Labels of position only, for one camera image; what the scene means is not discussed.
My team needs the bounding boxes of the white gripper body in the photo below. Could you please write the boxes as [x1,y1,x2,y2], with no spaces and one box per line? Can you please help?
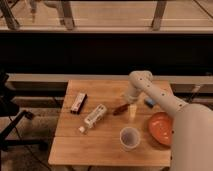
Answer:
[124,87,138,104]

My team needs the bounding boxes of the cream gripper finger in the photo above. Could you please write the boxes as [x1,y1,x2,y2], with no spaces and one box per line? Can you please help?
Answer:
[129,104,137,119]

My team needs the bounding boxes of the red chili pepper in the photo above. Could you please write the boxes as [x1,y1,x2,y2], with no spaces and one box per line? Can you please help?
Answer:
[113,104,129,116]

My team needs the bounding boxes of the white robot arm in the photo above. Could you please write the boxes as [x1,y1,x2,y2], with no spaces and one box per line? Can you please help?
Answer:
[124,71,213,171]

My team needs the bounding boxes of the white ceramic cup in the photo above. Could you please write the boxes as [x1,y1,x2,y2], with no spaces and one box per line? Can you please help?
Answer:
[119,127,141,151]

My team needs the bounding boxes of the blue sponge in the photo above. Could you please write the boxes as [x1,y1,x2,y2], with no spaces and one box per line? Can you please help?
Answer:
[144,98,154,107]

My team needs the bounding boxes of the orange bowl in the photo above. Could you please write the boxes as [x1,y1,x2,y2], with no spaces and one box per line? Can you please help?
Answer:
[148,112,173,146]

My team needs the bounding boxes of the clear plastic bottle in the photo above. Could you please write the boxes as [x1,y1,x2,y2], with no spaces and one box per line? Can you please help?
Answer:
[79,104,107,133]

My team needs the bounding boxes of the wooden table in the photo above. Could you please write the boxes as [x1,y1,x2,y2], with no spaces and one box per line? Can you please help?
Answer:
[49,80,170,166]

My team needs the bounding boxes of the black chair base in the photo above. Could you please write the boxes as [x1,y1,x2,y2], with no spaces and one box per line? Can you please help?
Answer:
[0,70,47,151]

